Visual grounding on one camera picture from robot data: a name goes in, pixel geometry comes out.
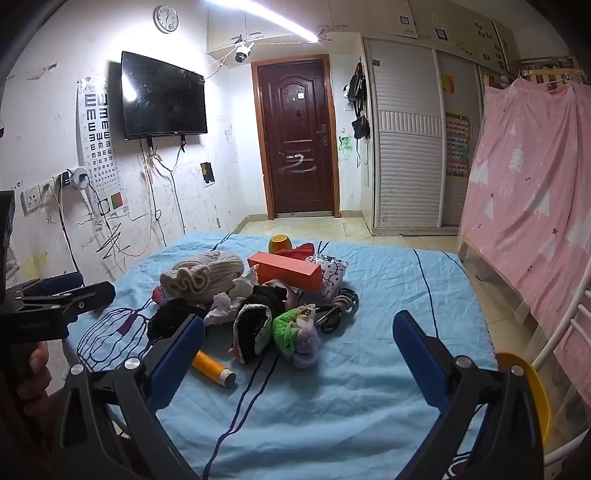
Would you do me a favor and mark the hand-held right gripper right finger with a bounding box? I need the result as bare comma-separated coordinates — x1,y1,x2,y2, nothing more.
392,310,548,480

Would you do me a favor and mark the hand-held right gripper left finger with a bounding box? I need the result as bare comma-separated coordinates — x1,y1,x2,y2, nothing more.
46,313,206,480

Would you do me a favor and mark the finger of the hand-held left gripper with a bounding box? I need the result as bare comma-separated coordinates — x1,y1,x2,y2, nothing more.
18,281,116,325
7,271,85,301

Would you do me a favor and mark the white cloth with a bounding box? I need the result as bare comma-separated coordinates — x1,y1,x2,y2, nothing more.
203,293,241,326

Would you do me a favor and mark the person's left hand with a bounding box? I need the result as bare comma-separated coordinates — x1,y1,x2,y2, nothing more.
16,344,52,407

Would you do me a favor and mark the black lace cloth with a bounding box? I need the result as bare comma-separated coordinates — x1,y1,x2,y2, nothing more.
148,298,208,342

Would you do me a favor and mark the light blue bed sheet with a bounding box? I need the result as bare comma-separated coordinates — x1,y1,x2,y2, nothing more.
69,231,499,480

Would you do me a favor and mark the black and white sock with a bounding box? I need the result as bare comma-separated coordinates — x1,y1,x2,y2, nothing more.
228,305,273,365

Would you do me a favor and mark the beige knit hat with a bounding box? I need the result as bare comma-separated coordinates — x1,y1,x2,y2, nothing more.
160,251,245,304

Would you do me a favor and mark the white power adapter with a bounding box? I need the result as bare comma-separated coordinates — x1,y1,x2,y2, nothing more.
60,167,90,191

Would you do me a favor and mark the green and purple plush toy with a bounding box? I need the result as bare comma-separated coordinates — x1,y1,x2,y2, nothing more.
271,304,322,370

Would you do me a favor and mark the yellow plastic basin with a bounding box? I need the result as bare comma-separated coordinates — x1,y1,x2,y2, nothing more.
494,352,552,455

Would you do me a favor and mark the white patterned pouch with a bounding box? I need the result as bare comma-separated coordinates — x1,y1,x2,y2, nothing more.
307,253,349,294

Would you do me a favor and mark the plain orange long box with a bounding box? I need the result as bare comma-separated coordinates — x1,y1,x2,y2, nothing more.
247,251,322,294

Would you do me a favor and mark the eye chart poster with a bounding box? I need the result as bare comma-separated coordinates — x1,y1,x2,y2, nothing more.
78,78,130,217

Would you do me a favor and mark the red cloth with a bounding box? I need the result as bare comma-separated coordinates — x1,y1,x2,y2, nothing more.
276,244,315,263

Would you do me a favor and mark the yellow plastic cup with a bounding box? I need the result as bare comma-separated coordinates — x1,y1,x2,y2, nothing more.
269,234,295,256

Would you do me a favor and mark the pink tree print curtain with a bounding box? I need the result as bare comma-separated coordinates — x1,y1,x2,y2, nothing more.
459,76,591,402

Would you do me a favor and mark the colourful grid poster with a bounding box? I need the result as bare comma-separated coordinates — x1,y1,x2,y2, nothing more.
445,111,471,177

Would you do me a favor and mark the white louvred wardrobe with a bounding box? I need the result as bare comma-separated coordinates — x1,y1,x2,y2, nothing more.
364,39,485,236

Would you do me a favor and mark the dark red door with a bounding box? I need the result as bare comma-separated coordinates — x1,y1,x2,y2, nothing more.
250,54,341,220

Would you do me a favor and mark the large black hanging bag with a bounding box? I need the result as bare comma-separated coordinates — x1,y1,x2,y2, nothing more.
347,62,369,112

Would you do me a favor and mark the ceiling light tube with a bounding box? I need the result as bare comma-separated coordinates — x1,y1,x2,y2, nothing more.
217,0,321,43

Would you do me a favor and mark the white wall socket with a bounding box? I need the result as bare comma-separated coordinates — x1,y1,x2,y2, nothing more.
21,187,44,215

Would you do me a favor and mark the black coiled cable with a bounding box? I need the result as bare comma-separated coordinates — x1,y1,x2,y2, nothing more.
316,288,361,334

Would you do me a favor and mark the white hanging cable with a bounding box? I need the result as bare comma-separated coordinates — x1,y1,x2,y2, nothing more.
141,138,190,245

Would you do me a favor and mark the white metal rail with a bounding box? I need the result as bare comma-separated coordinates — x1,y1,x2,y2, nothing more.
531,288,591,467

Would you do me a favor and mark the black wall television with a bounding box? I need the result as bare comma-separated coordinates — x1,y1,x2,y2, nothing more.
121,51,208,141

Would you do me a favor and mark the round wall clock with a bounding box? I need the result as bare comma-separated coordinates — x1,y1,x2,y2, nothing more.
154,6,179,34

